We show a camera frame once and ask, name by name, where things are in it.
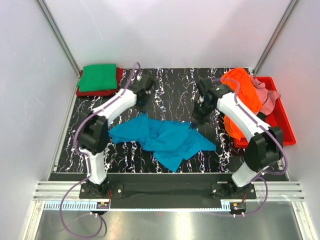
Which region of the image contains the blue t shirt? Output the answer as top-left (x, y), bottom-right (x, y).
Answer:
top-left (109, 114), bottom-right (216, 172)

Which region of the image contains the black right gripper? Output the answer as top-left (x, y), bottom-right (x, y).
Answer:
top-left (190, 100), bottom-right (216, 130)

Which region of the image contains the dark red folded t shirt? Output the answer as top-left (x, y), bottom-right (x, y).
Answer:
top-left (75, 67), bottom-right (124, 97)

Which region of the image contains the pink t shirt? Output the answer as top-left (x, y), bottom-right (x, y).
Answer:
top-left (250, 77), bottom-right (281, 116)

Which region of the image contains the aluminium frame rail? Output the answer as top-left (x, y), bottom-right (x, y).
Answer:
top-left (34, 181), bottom-right (304, 202)

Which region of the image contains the orange t shirt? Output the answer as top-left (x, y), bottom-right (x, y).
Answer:
top-left (221, 67), bottom-right (263, 141)

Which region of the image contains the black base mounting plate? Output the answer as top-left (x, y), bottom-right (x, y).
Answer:
top-left (79, 181), bottom-right (257, 200)

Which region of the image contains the green folded t shirt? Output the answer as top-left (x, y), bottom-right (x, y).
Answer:
top-left (77, 63), bottom-right (118, 93)

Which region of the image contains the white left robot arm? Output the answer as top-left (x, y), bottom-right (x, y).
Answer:
top-left (73, 74), bottom-right (155, 198)

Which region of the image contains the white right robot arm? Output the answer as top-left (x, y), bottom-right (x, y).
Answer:
top-left (191, 78), bottom-right (288, 199)

